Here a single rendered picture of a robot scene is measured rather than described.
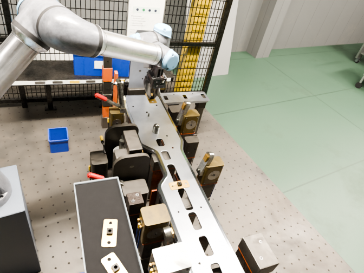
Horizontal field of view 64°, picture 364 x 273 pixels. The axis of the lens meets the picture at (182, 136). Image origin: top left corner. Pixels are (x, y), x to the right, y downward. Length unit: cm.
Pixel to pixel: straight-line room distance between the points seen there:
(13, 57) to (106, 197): 48
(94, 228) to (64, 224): 57
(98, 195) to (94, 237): 14
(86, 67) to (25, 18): 81
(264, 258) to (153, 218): 40
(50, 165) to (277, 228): 122
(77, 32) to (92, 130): 107
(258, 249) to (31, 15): 100
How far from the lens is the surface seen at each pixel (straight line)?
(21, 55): 97
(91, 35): 88
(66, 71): 178
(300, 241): 166
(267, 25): 506
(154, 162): 130
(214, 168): 127
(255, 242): 112
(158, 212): 102
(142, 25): 188
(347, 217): 306
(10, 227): 107
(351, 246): 286
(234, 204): 162
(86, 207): 92
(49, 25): 88
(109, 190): 96
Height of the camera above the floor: 191
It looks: 39 degrees down
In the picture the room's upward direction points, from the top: 14 degrees clockwise
